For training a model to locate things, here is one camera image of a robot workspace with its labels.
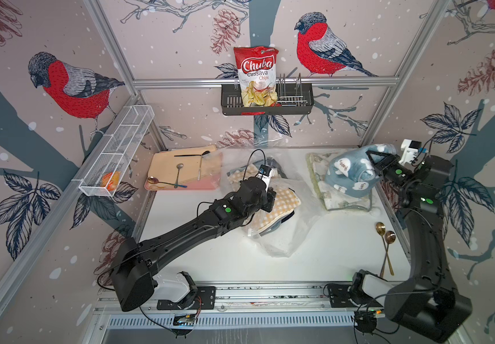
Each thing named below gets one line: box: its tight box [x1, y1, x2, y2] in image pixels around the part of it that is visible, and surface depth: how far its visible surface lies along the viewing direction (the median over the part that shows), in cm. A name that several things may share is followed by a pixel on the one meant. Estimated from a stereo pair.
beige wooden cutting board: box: [149, 144, 221, 187], surface depth 116 cm
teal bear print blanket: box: [324, 143, 397, 198], surface depth 71 cm
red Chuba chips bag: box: [233, 45, 282, 107], surface depth 85 cm
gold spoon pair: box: [375, 222, 391, 279], surface depth 90 cm
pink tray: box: [144, 151, 224, 191], surface depth 106 cm
